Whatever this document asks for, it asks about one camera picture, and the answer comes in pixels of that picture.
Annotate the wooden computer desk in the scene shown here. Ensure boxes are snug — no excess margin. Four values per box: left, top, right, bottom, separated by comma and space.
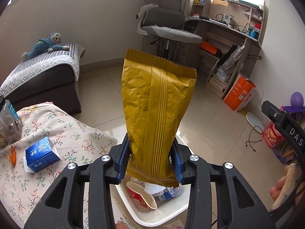
186, 0, 264, 99

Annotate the white floral paper cup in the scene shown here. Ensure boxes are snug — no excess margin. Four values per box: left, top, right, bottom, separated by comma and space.
144, 182, 166, 195

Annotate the gold snack wrapper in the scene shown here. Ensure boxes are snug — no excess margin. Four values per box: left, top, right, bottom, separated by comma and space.
121, 49, 197, 187

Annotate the dark ottoman with quilt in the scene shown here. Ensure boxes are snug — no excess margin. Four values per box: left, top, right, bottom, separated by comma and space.
1, 44, 85, 115

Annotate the right nut jar black lid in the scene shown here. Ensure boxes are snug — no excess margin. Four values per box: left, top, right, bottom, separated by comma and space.
1, 95, 22, 148

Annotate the black floor cable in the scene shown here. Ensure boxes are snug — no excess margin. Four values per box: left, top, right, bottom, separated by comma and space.
245, 124, 264, 153

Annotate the purple ball toy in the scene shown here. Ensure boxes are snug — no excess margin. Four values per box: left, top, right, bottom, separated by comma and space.
283, 92, 305, 113

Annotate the blue monkey plush toy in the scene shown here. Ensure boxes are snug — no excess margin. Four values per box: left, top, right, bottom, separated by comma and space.
21, 32, 70, 61

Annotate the white trash bin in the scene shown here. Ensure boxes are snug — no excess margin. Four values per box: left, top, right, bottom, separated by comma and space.
115, 176, 191, 227

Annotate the orange cardboard box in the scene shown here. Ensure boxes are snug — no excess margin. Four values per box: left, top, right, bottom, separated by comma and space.
224, 73, 257, 112

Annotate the blue small carton box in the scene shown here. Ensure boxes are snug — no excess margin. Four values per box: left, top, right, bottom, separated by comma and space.
23, 136, 60, 173

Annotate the crushed clear plastic bottle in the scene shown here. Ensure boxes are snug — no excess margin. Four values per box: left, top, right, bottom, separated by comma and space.
157, 185, 183, 201

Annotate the red printed barrel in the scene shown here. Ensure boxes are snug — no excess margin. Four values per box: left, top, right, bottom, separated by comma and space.
263, 122, 286, 149

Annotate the grey white office chair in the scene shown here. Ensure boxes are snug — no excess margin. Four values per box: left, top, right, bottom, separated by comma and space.
136, 0, 202, 59

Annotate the orange peel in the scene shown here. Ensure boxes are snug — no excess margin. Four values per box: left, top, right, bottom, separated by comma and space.
9, 146, 17, 166

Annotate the floral tablecloth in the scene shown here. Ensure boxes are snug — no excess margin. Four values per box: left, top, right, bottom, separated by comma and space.
1, 102, 118, 228

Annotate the person right hand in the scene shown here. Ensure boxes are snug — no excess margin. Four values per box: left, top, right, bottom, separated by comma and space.
269, 163, 304, 211

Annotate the person left hand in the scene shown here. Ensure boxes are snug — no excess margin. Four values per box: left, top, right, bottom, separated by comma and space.
115, 221, 129, 229

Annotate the white bathroom scale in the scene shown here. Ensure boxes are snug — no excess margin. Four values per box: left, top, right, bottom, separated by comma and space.
246, 112, 264, 134

